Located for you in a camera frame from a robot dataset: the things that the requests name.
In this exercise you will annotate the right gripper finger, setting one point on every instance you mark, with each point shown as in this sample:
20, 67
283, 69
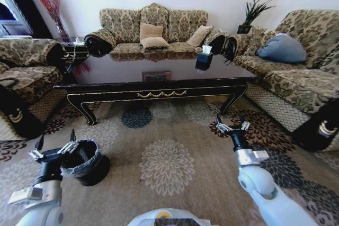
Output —
243, 125
222, 126

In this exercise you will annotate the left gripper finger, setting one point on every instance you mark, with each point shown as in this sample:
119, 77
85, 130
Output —
69, 146
39, 144

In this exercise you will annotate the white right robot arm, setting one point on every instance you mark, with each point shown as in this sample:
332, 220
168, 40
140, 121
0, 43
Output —
260, 183

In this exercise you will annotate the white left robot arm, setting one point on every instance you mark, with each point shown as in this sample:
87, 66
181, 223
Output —
42, 204

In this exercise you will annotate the black plastic bin liner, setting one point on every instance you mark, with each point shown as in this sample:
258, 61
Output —
91, 159

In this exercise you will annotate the black round trash bin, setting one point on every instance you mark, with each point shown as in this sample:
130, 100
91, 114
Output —
92, 167

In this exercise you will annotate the beige floral rug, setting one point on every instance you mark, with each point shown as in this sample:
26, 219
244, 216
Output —
169, 162

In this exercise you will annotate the floral patterned armchair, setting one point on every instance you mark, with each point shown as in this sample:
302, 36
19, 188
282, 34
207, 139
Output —
23, 77

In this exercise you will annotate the black tissue box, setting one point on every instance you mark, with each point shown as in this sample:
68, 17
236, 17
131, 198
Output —
204, 60

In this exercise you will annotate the long floral patterned sofa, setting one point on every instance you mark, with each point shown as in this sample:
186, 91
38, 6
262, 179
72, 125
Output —
299, 77

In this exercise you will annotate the white tissue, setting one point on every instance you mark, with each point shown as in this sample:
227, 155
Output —
206, 49

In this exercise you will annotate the black coffee table gold trim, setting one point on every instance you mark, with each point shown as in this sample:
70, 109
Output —
159, 77

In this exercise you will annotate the blue-grey pillow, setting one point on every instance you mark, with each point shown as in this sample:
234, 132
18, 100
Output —
283, 48

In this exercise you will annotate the floral patterned cushion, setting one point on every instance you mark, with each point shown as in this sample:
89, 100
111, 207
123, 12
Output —
258, 39

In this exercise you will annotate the beige diamond-pattern cushion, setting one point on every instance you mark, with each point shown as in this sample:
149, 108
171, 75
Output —
200, 35

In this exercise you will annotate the dark side table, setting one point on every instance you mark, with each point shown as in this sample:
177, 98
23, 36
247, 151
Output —
75, 51

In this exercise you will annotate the white robot front shell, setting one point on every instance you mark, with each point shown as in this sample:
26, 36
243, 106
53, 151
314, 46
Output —
169, 218

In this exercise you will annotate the beige flat cushion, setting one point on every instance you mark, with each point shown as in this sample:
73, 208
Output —
154, 43

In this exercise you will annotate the green potted plant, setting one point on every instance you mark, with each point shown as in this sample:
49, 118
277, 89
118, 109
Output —
253, 11

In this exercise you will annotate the beige square cushion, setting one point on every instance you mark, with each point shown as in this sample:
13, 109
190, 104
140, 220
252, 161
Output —
151, 30

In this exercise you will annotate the three-seat floral patterned sofa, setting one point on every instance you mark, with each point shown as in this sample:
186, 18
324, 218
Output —
127, 22

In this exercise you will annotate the red branches in glass vase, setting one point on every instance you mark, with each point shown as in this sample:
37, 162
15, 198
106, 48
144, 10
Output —
51, 3

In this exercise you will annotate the dark door frame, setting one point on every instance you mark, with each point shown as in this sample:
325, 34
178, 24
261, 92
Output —
16, 6

